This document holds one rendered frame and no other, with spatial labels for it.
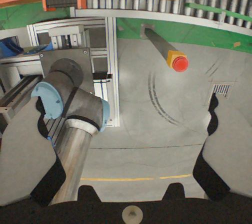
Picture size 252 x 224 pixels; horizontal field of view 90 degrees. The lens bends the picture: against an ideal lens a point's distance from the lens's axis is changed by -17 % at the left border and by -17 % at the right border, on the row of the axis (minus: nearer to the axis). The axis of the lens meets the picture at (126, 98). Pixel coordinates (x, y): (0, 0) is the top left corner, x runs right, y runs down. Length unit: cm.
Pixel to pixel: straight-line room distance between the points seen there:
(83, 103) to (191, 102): 182
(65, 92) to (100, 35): 102
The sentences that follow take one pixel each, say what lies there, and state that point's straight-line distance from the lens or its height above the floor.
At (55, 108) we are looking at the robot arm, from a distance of 49.
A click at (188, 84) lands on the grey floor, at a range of 200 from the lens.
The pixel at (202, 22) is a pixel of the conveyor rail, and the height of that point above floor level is 59.
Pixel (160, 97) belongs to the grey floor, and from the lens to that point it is 198.
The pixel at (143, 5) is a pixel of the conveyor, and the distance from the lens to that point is 114.
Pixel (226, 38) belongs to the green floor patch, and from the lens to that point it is 202.
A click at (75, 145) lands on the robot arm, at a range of 45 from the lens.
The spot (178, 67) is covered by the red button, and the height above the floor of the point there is 104.
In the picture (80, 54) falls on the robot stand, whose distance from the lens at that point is 63.
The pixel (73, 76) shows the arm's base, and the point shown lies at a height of 111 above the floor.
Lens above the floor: 162
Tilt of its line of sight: 57 degrees down
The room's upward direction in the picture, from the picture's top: 179 degrees clockwise
